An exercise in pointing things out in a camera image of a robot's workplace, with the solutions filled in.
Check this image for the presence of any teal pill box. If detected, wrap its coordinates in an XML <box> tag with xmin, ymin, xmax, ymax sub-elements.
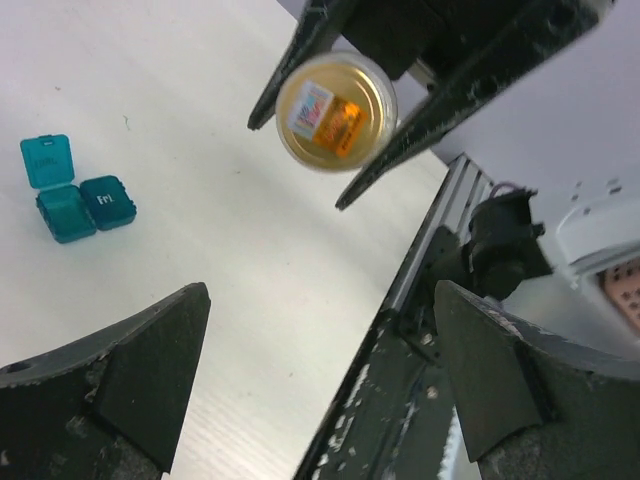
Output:
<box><xmin>20</xmin><ymin>134</ymin><xmax>137</xmax><ymax>244</ymax></box>

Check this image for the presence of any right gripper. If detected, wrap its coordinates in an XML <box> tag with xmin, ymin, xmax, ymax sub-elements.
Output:
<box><xmin>247</xmin><ymin>0</ymin><xmax>600</xmax><ymax>210</ymax></box>

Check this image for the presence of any clear vitamin pill bottle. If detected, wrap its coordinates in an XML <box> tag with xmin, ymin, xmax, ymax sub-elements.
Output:
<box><xmin>275</xmin><ymin>51</ymin><xmax>398</xmax><ymax>172</ymax></box>

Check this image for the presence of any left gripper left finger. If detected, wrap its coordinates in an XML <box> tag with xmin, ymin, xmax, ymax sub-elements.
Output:
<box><xmin>1</xmin><ymin>283</ymin><xmax>210</xmax><ymax>479</ymax></box>

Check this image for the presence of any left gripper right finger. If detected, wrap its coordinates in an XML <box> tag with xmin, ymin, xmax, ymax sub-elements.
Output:
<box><xmin>434</xmin><ymin>281</ymin><xmax>639</xmax><ymax>479</ymax></box>

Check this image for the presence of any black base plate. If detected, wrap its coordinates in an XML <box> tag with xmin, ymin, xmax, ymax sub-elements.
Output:
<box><xmin>294</xmin><ymin>227</ymin><xmax>479</xmax><ymax>479</ymax></box>

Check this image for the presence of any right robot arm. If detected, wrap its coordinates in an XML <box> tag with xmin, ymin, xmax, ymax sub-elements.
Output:
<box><xmin>248</xmin><ymin>1</ymin><xmax>639</xmax><ymax>350</ymax></box>

